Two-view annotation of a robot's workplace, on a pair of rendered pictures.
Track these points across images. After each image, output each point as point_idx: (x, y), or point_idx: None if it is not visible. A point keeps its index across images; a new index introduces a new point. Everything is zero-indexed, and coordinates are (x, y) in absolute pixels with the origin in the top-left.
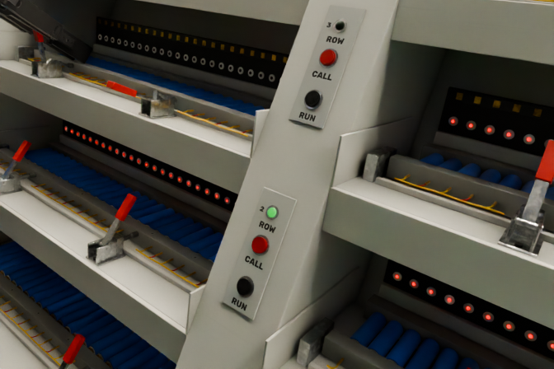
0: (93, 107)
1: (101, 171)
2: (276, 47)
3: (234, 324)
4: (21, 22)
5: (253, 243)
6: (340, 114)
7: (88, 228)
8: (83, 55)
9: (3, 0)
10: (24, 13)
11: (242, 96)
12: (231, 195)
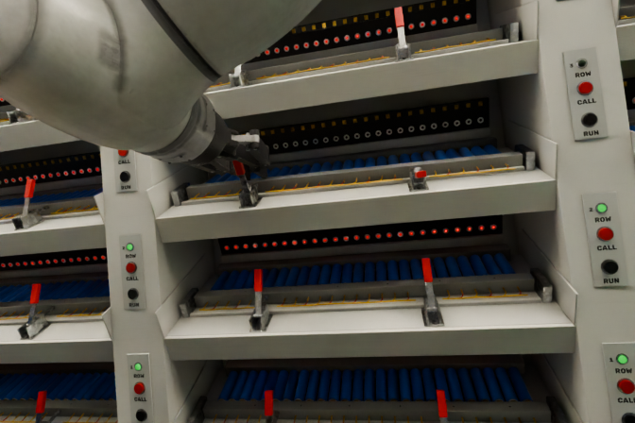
0: (352, 205)
1: (302, 264)
2: (408, 103)
3: (613, 296)
4: (239, 161)
5: (601, 235)
6: (616, 122)
7: (382, 307)
8: (266, 171)
9: (257, 143)
10: (260, 150)
11: (420, 148)
12: (449, 225)
